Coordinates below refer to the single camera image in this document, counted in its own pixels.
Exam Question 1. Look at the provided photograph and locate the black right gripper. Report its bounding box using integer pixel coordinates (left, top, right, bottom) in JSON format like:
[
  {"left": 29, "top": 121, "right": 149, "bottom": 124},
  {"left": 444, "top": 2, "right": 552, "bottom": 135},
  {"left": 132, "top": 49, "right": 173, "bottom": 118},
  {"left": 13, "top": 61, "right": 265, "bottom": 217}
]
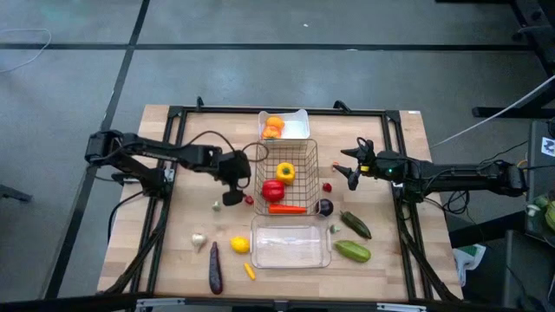
[{"left": 332, "top": 137, "right": 407, "bottom": 192}]

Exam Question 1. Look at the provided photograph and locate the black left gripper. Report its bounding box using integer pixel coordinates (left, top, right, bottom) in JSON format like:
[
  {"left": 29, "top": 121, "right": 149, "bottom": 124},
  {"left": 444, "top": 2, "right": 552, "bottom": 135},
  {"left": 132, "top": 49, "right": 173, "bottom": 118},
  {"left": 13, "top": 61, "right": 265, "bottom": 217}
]
[{"left": 214, "top": 149, "right": 253, "bottom": 208}]

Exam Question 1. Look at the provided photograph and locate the red bell pepper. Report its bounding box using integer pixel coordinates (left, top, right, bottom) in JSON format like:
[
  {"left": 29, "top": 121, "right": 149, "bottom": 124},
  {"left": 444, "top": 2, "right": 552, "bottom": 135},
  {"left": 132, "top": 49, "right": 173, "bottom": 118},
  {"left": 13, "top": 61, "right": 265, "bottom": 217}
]
[{"left": 261, "top": 179, "right": 286, "bottom": 204}]

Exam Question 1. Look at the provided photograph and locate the yellow bell pepper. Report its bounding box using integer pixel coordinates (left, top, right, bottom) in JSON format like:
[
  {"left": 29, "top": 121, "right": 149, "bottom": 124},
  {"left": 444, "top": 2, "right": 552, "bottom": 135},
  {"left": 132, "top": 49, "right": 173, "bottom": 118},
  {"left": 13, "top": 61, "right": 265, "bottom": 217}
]
[{"left": 276, "top": 161, "right": 297, "bottom": 186}]

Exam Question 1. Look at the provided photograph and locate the orange carrot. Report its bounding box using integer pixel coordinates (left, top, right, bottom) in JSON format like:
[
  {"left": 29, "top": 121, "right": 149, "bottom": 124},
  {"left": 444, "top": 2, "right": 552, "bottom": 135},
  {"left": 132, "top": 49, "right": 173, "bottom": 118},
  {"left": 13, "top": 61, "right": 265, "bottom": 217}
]
[{"left": 268, "top": 203, "right": 308, "bottom": 216}]

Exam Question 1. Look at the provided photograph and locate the yellow lemon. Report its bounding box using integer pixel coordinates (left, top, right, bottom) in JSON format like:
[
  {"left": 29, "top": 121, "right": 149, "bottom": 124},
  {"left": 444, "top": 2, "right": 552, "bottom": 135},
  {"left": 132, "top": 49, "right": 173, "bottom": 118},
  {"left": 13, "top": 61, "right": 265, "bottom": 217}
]
[{"left": 230, "top": 236, "right": 251, "bottom": 255}]

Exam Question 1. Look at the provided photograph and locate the white garlic bulb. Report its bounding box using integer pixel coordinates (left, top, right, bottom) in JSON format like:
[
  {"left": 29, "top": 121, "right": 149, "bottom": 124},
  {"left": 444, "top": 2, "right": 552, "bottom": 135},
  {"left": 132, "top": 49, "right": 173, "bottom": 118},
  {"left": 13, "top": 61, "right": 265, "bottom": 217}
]
[{"left": 191, "top": 232, "right": 208, "bottom": 254}]

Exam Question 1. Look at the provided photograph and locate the light green cucumber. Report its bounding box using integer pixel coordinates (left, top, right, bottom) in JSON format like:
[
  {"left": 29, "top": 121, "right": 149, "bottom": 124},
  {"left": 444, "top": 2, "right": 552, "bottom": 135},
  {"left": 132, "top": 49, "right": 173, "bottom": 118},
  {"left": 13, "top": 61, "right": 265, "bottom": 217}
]
[{"left": 333, "top": 240, "right": 372, "bottom": 264}]

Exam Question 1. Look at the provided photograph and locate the green produce pile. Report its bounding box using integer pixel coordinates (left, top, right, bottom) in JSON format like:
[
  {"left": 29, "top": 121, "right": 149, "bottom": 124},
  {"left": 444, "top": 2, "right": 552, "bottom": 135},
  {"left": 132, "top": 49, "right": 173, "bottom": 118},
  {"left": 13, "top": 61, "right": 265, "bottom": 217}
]
[{"left": 525, "top": 190, "right": 555, "bottom": 231}]

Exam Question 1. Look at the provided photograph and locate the white plastic bin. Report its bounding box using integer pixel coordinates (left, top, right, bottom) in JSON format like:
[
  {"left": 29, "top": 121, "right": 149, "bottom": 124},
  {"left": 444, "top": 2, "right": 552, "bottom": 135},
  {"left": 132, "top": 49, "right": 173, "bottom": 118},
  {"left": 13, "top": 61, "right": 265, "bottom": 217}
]
[{"left": 258, "top": 107, "right": 311, "bottom": 140}]

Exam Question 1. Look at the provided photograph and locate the dark green cucumber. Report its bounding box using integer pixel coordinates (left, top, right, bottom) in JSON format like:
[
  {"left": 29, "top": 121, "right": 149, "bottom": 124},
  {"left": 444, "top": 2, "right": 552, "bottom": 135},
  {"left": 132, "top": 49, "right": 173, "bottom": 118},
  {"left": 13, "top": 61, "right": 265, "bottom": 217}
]
[{"left": 339, "top": 211, "right": 373, "bottom": 240}]

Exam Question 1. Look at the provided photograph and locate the clear plastic bin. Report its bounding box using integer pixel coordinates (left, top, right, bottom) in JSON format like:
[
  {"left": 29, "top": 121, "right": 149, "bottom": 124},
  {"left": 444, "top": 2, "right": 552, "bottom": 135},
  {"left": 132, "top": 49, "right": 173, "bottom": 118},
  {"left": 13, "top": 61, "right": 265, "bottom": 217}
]
[{"left": 250, "top": 214, "right": 333, "bottom": 270}]

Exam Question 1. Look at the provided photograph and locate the purple eggplant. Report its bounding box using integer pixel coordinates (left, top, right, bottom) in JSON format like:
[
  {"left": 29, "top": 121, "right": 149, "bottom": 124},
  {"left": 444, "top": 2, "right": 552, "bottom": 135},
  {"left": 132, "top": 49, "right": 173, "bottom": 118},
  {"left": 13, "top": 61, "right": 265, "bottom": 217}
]
[{"left": 209, "top": 241, "right": 224, "bottom": 296}]

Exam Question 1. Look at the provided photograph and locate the white and green bag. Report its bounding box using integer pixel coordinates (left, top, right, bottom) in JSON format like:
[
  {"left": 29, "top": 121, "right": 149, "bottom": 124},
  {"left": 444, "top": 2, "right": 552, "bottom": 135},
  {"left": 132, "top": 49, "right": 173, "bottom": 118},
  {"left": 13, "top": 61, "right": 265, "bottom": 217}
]
[{"left": 453, "top": 244, "right": 487, "bottom": 288}]

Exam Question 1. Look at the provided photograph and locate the grey cabinet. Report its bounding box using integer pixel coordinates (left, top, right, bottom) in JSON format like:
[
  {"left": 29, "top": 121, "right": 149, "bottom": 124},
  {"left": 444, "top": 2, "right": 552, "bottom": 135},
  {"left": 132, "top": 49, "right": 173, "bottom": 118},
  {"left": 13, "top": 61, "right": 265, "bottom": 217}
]
[{"left": 526, "top": 120, "right": 555, "bottom": 237}]

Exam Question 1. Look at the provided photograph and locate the black metal stand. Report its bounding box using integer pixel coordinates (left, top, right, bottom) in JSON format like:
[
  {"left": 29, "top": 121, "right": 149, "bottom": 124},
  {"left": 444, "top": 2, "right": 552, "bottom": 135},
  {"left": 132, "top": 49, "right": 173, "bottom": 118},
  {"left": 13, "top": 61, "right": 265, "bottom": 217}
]
[{"left": 435, "top": 0, "right": 555, "bottom": 120}]

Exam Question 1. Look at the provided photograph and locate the black stand foot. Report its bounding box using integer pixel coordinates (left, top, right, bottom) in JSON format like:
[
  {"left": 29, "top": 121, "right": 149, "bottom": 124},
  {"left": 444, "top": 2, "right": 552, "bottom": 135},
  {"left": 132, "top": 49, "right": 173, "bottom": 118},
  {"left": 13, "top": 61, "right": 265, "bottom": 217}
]
[{"left": 0, "top": 184, "right": 34, "bottom": 205}]

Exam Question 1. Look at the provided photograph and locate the black wire basket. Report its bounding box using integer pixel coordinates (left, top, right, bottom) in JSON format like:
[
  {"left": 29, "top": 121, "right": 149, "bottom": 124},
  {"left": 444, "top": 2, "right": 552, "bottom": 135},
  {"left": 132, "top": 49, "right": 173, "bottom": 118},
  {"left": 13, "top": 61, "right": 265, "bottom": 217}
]
[{"left": 253, "top": 136, "right": 320, "bottom": 217}]

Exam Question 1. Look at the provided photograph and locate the black looped cable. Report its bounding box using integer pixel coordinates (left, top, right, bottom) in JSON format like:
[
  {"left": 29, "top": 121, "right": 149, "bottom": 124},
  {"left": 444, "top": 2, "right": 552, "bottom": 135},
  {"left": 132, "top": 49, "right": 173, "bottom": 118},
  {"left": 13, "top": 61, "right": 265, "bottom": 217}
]
[{"left": 181, "top": 129, "right": 271, "bottom": 165}]

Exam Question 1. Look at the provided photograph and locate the black metal table frame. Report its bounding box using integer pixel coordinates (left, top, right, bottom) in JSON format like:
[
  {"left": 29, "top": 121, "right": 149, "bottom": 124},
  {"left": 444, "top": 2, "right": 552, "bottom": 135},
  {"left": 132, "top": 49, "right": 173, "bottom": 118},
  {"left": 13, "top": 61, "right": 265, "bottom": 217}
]
[{"left": 97, "top": 105, "right": 464, "bottom": 304}]

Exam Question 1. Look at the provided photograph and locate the black cable bundle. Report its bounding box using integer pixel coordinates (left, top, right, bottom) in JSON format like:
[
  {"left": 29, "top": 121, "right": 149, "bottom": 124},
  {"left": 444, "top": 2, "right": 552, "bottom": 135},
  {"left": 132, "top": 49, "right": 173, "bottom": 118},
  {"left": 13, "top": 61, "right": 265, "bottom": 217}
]
[{"left": 441, "top": 189, "right": 473, "bottom": 217}]

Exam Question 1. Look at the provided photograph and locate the black power cable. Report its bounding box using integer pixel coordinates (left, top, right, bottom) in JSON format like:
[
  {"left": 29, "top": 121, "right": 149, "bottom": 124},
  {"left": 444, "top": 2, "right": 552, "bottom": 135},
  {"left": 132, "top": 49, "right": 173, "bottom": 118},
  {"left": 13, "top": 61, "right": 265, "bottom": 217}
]
[{"left": 107, "top": 190, "right": 147, "bottom": 244}]

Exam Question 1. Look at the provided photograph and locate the thick white cable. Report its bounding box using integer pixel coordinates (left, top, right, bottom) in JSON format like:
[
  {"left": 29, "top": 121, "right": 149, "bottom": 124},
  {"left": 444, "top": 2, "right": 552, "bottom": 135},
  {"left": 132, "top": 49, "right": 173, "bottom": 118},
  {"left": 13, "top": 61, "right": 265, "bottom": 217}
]
[{"left": 428, "top": 74, "right": 555, "bottom": 149}]

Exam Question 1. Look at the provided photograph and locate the thin black cable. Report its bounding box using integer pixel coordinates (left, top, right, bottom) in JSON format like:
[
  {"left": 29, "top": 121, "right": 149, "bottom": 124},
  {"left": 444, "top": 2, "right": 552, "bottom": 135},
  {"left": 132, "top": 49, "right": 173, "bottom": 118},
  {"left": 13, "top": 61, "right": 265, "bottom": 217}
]
[{"left": 470, "top": 140, "right": 555, "bottom": 174}]

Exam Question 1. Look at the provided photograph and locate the grey metal bracket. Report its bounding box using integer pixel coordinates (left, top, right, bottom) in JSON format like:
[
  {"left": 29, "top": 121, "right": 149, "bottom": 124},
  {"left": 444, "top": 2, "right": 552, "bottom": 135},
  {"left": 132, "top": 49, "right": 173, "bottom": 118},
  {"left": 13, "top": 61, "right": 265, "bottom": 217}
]
[
  {"left": 136, "top": 297, "right": 186, "bottom": 311},
  {"left": 375, "top": 302, "right": 428, "bottom": 312}
]

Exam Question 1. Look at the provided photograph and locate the thin white floor cable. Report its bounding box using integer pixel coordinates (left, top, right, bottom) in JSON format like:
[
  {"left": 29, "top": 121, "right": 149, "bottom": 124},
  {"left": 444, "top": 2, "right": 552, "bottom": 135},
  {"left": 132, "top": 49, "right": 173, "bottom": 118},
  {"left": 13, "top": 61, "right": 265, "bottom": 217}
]
[{"left": 0, "top": 28, "right": 52, "bottom": 75}]

